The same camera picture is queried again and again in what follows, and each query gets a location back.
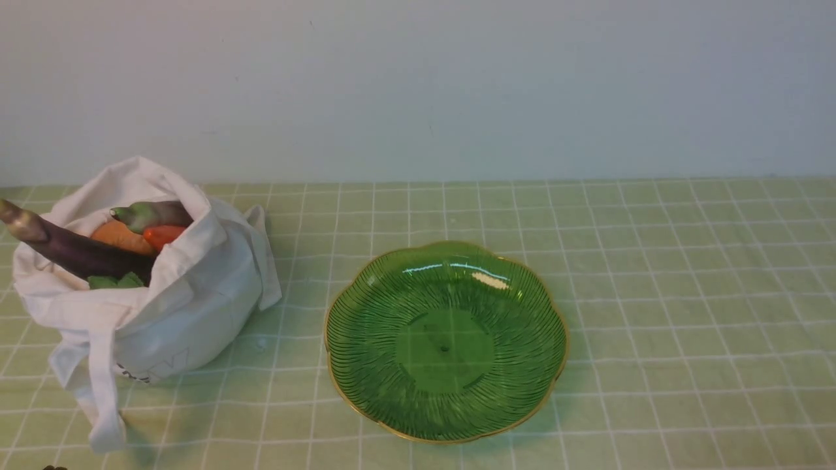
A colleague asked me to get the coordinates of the white cloth bag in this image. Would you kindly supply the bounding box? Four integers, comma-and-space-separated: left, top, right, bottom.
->
12, 157, 281, 453

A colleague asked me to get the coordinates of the brown potato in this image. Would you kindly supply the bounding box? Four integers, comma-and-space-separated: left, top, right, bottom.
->
89, 220, 157, 257

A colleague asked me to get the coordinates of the green checkered tablecloth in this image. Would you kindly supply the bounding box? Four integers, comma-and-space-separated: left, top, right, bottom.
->
1, 178, 835, 469

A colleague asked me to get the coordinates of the green leafy vegetable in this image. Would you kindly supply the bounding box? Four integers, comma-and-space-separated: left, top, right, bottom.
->
87, 272, 146, 290

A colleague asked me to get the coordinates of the red pepper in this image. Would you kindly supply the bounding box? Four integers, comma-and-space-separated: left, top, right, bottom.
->
142, 225, 186, 253

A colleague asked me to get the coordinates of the green glass plate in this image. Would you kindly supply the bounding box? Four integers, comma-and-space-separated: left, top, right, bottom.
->
323, 240, 571, 445

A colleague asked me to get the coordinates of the long purple eggplant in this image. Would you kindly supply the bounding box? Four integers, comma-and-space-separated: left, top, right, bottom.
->
1, 198, 155, 285

